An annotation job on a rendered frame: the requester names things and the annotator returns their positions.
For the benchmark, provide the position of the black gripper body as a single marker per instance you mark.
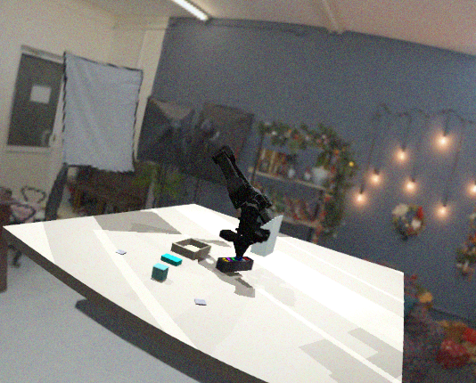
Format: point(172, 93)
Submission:
point(231, 236)

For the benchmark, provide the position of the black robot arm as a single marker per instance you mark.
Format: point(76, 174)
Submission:
point(252, 201)

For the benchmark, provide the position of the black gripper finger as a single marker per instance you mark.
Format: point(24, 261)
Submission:
point(245, 246)
point(238, 248)

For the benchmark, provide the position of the cyan rectangular block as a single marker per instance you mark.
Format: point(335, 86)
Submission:
point(171, 259)

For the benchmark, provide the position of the teal block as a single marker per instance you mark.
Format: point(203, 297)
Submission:
point(160, 271)

